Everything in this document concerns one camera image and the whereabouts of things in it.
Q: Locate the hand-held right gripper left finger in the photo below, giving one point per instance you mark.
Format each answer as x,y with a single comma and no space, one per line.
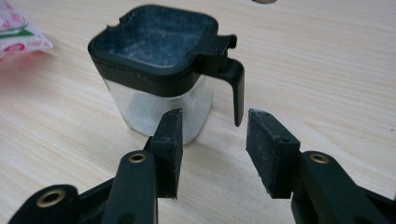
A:
166,161

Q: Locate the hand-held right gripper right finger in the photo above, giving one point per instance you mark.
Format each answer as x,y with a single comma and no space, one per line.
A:
271,155

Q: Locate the clear jar with black lid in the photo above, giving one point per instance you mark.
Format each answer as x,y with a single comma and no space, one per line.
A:
140,74

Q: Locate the pink and white salt bag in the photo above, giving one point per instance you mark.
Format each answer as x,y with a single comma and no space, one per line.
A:
18,40

